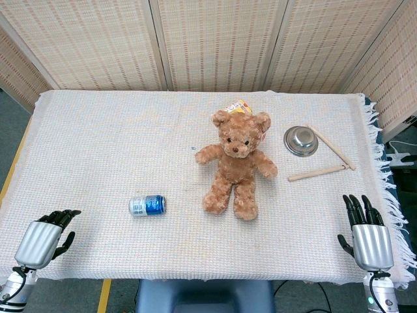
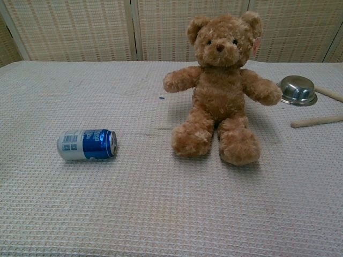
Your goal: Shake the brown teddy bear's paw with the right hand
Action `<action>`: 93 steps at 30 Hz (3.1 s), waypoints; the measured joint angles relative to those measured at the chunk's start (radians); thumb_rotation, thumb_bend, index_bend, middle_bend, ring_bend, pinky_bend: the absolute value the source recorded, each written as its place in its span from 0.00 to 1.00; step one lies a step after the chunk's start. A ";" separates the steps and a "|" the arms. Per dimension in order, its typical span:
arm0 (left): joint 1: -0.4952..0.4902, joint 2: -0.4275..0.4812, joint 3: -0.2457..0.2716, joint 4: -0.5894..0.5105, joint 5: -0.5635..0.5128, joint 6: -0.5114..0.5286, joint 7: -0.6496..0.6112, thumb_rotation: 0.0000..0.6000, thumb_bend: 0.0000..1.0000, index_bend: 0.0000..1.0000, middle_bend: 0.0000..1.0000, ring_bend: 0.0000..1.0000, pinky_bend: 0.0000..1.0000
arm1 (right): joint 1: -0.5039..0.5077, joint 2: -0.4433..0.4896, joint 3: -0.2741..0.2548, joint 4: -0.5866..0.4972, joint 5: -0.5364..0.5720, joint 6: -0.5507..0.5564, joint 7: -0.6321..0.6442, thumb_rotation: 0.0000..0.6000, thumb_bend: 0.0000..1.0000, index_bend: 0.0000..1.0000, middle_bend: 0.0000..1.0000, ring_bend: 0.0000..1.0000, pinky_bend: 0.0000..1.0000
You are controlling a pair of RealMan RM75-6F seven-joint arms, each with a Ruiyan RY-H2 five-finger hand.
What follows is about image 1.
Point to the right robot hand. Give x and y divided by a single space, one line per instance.
371 243

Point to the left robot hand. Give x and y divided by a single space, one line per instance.
40 242

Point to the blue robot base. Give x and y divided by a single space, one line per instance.
203 296

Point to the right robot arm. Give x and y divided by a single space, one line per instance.
380 291

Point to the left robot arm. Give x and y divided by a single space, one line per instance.
13 288

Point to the brown teddy bear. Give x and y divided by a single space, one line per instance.
236 163

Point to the wooden stick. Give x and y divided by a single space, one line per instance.
317 173
330 146

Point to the blue and silver drink can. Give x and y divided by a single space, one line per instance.
148 205

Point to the stainless steel bowl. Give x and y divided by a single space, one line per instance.
300 141

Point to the white woven tablecloth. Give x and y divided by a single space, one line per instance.
182 182

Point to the yellow snack package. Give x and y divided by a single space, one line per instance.
239 107

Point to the woven folding screen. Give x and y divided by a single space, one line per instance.
208 44

